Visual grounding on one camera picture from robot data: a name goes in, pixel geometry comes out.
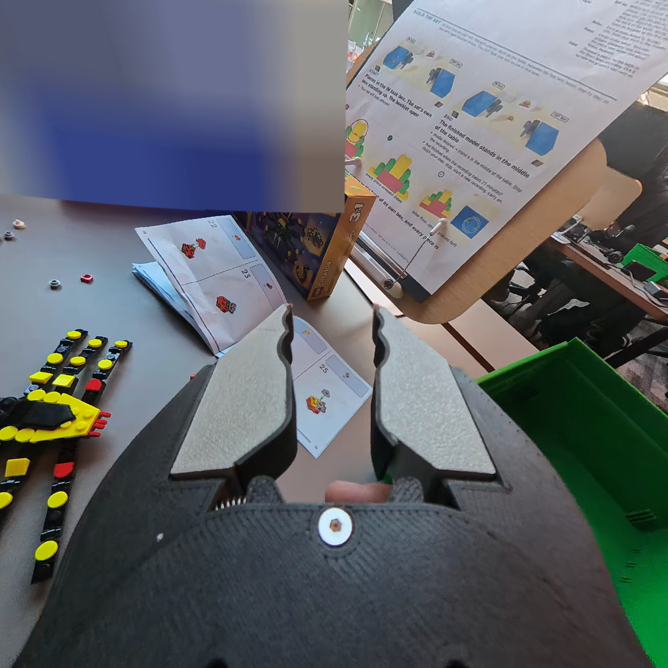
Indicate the background desk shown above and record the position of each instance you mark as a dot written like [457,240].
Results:
[600,263]

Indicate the green background crate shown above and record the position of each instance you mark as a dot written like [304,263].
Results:
[647,261]

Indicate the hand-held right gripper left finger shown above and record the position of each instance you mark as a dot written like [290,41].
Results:
[240,396]

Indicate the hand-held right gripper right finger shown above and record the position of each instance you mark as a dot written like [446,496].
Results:
[428,412]

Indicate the wooden sheet stand board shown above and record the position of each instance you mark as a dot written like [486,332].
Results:
[522,261]

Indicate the printed task instruction sheet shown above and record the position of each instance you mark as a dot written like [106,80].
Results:
[501,104]

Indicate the purple yellow lego box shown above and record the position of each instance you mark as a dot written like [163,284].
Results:
[334,261]

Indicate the black yellow lego spider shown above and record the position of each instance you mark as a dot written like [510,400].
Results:
[47,415]

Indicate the green plastic bin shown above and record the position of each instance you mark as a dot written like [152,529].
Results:
[600,428]

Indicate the person's right hand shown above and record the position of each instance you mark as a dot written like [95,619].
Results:
[360,491]

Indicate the open lego instruction booklet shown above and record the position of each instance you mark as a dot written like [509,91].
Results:
[208,276]

